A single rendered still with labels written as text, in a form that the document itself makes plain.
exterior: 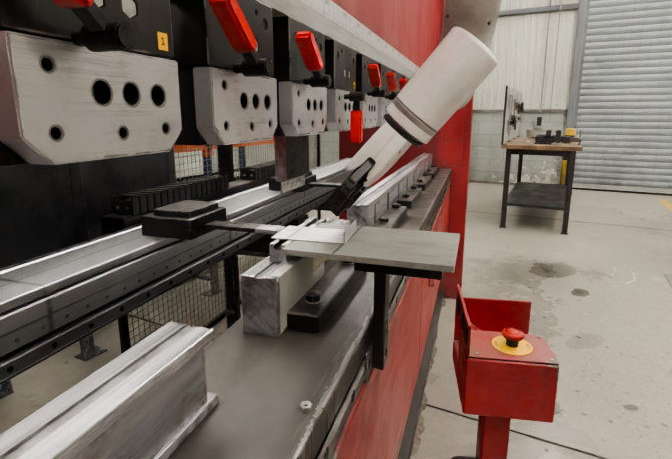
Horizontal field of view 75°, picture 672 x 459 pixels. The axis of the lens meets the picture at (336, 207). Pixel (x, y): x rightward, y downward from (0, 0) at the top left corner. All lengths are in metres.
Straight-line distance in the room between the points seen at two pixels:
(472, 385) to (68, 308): 0.68
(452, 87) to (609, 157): 7.58
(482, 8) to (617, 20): 7.58
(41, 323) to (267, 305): 0.30
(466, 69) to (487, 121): 7.62
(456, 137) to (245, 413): 2.47
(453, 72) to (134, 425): 0.56
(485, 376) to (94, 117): 0.75
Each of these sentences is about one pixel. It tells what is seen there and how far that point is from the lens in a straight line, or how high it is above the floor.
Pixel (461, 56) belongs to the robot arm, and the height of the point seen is 1.28.
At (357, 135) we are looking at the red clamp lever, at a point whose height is 1.17.
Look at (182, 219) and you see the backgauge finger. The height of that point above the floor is 1.02.
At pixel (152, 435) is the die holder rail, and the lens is 0.50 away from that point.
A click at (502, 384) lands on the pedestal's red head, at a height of 0.73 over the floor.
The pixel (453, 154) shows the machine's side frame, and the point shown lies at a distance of 2.86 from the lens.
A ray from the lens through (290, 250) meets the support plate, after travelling 0.69.
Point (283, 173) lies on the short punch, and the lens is 0.71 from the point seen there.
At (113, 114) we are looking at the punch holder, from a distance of 0.37.
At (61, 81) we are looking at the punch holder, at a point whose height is 1.23.
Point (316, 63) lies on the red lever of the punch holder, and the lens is 0.64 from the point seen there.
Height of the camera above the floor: 1.21
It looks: 12 degrees down
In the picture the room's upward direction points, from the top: straight up
